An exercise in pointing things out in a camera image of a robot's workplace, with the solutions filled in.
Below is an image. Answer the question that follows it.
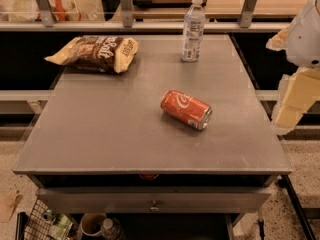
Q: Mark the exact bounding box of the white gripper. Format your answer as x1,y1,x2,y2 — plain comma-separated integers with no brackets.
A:
266,0,320,135

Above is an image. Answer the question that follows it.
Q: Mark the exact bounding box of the red coke can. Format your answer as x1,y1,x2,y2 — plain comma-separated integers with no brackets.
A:
160,90,213,131

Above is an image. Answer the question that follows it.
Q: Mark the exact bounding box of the clear plastic water bottle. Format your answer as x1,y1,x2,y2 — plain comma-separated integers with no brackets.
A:
181,0,206,62

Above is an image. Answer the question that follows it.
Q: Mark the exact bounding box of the grey table drawer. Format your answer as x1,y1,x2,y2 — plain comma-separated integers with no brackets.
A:
37,187,270,214

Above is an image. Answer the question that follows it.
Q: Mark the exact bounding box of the grey metal railing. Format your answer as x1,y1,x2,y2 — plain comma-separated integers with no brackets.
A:
1,0,294,33

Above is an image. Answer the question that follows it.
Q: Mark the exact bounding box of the brown and yellow chip bag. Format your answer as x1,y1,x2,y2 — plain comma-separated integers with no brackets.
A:
45,35,139,74

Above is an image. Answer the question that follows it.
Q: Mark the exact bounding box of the plastic bottle under table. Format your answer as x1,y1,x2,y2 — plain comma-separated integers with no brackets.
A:
101,218,124,240

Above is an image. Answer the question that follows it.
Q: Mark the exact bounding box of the white paper cup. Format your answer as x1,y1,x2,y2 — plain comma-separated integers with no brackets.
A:
77,213,106,240

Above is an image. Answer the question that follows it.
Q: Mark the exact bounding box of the orange and white bag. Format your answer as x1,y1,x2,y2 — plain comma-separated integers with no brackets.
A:
8,0,81,22

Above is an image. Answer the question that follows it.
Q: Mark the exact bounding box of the wire basket with items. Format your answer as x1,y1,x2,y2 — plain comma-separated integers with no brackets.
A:
14,199,73,240

